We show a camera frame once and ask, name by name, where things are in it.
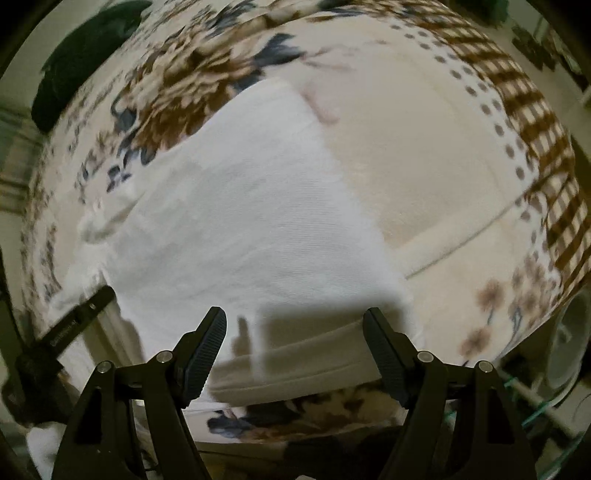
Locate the glass side table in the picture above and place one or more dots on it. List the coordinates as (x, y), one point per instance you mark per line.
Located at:
(545, 415)

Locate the white round fan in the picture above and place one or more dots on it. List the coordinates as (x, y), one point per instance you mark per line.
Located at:
(570, 341)

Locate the dark green cushion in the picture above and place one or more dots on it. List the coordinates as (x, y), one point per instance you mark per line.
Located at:
(83, 60)

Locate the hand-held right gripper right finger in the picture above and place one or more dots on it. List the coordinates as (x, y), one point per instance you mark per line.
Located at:
(387, 350)

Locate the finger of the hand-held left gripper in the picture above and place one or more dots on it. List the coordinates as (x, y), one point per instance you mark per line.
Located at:
(87, 308)

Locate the floral printed blanket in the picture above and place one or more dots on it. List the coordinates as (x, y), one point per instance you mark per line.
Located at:
(415, 184)

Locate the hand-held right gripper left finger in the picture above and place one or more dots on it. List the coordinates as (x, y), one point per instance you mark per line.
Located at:
(207, 347)

